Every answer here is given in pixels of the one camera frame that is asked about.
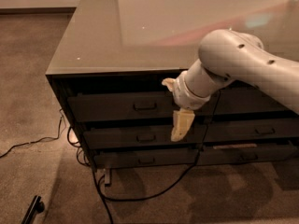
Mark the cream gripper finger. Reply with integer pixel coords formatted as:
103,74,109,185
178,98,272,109
162,77,175,91
171,108,195,142

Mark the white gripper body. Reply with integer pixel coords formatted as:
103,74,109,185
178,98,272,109
172,71,210,110

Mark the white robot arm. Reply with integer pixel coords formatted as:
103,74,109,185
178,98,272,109
162,29,299,142

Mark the grey drawer cabinet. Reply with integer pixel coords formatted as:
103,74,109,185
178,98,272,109
46,0,298,169

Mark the metal cabinet leg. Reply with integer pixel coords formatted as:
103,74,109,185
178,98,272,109
104,168,112,187

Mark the black object on floor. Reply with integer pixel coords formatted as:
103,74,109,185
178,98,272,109
21,195,45,224

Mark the thick black floor cable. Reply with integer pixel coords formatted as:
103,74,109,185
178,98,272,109
66,126,200,224

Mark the thin black floor cable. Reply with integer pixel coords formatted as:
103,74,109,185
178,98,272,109
0,109,64,160

